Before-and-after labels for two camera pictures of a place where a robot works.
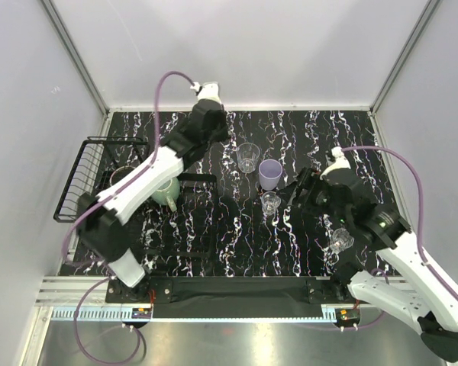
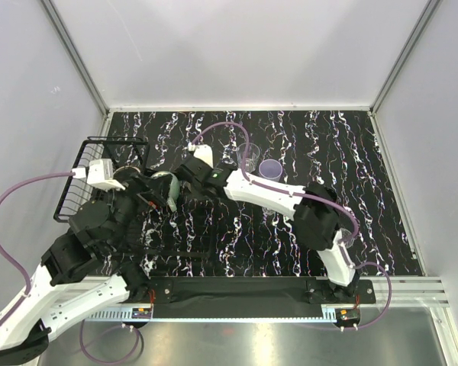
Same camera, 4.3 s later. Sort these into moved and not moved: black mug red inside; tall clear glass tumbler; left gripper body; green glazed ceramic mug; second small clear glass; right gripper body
Moved: right gripper body; left gripper body
Not moved: green glazed ceramic mug; tall clear glass tumbler; black mug red inside; second small clear glass
